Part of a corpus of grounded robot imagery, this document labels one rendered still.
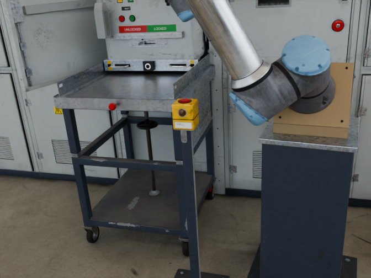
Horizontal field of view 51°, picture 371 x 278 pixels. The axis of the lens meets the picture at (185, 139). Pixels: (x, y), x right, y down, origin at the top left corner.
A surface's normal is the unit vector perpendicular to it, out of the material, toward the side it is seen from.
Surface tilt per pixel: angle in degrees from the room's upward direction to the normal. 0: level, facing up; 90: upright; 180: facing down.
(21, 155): 90
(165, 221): 0
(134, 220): 0
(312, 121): 47
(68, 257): 0
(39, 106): 90
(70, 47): 90
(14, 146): 90
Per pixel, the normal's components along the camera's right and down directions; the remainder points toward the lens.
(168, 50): -0.27, 0.38
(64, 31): 0.82, 0.17
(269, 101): 0.19, 0.36
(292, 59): -0.23, -0.40
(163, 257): -0.06, -0.92
